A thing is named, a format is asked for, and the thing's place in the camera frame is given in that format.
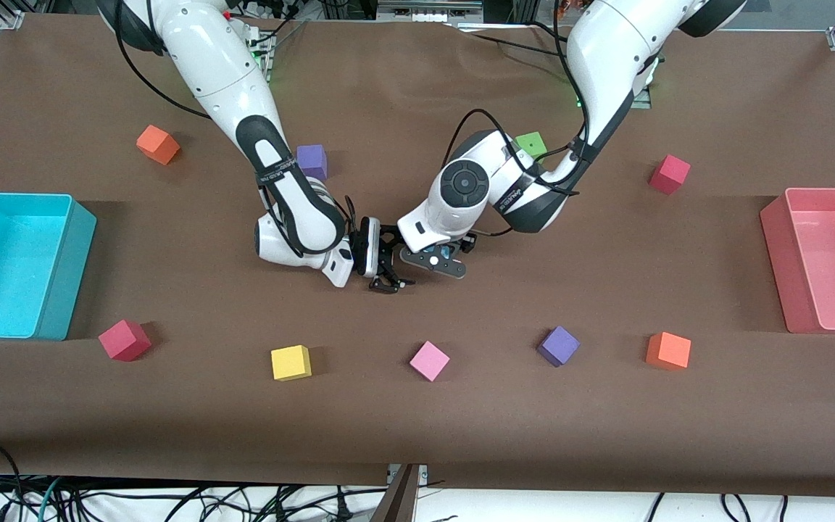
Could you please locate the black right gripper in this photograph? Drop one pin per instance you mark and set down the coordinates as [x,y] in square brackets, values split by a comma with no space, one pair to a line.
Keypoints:
[385,255]

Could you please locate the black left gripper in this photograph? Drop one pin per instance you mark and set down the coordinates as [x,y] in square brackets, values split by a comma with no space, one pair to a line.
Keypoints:
[467,246]

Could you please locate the light blue foam block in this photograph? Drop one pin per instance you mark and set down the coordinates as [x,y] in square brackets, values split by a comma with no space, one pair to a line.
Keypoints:
[449,251]

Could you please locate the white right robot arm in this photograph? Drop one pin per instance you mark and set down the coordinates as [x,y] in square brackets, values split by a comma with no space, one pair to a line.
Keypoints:
[214,65]

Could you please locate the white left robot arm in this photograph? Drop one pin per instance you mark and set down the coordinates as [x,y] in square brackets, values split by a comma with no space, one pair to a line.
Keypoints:
[606,51]

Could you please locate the pink foam block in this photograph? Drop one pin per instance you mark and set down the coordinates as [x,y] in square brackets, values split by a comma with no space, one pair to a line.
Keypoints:
[429,360]

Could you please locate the purple foam block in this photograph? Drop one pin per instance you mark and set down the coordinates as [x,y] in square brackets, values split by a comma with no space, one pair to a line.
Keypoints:
[313,161]
[558,346]

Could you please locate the green foam block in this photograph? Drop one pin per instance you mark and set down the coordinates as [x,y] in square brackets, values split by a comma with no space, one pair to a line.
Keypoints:
[533,143]

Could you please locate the yellow foam block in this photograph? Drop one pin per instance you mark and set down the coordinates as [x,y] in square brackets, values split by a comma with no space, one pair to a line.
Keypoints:
[291,362]

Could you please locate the table cover sheet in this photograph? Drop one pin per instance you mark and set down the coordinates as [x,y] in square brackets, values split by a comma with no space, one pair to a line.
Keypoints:
[417,406]

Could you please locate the red foam block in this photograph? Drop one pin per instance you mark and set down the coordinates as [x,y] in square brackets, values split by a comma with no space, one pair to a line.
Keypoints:
[669,175]
[124,341]

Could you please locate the small metal table clamp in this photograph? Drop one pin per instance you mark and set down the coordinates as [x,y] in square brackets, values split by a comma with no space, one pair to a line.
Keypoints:
[423,473]

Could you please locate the orange foam block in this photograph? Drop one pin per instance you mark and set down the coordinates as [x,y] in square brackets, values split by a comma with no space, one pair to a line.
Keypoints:
[668,351]
[158,145]

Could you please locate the cyan plastic bin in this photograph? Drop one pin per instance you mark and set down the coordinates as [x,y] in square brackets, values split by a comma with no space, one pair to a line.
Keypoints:
[4,275]

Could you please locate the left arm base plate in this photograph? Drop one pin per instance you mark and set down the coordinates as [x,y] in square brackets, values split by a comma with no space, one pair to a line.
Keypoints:
[642,101]

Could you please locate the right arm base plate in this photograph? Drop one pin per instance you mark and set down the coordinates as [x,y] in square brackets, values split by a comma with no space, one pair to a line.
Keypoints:
[265,51]

